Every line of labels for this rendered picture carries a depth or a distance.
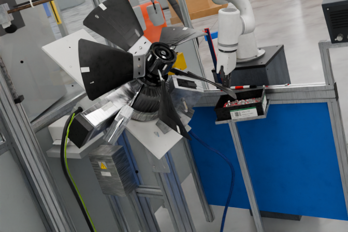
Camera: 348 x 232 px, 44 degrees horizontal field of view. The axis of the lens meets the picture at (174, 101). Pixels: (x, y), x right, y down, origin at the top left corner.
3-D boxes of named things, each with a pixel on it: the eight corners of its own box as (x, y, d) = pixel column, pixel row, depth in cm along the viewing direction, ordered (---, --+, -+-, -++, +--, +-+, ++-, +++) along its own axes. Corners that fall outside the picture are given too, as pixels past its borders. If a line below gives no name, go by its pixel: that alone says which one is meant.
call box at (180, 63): (155, 79, 237) (148, 60, 233) (164, 72, 244) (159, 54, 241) (178, 77, 227) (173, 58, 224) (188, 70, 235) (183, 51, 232)
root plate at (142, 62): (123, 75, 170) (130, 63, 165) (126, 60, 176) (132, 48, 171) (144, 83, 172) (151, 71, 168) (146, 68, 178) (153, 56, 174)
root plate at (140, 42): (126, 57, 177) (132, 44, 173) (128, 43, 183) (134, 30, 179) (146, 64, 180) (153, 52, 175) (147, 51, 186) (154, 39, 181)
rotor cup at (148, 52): (133, 78, 174) (146, 56, 166) (136, 55, 184) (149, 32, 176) (166, 90, 179) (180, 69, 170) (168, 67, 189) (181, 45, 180)
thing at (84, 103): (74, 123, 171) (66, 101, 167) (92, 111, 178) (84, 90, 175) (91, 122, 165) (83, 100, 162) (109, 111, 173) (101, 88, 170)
